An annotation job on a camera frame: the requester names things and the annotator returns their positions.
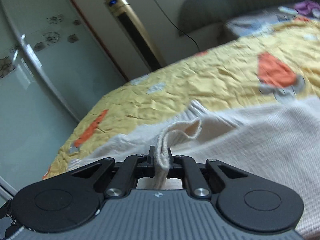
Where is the yellow carrot print quilt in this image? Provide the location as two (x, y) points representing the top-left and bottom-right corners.
(44, 16), (319, 178)

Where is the gold tower air conditioner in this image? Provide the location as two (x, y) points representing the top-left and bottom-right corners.
(104, 0), (167, 72)

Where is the plaid pillow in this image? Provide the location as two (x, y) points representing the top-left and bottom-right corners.
(219, 7), (297, 43)

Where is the purple cloth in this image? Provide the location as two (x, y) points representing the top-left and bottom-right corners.
(294, 0), (319, 16)

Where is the white knit sweater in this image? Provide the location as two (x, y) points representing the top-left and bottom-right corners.
(68, 96), (319, 239)

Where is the white remote control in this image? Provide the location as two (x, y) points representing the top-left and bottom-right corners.
(278, 6), (298, 15)

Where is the black power cable on wall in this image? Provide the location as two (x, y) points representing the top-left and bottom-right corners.
(144, 0), (201, 52)

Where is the glass sliding wardrobe door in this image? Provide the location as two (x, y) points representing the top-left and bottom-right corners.
(1, 0), (125, 202)

